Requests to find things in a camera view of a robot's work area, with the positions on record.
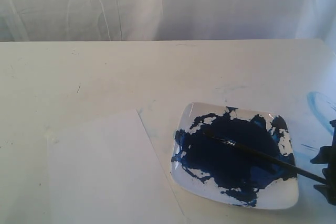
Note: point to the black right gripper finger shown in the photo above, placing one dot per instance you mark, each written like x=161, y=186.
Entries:
x=328, y=190
x=326, y=153

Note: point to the black paintbrush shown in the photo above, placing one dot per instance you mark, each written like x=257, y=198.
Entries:
x=266, y=157

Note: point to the white square paint plate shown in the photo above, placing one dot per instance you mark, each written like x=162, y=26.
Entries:
x=203, y=165

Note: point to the white paper sheet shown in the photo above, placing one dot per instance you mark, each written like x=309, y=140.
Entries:
x=106, y=171

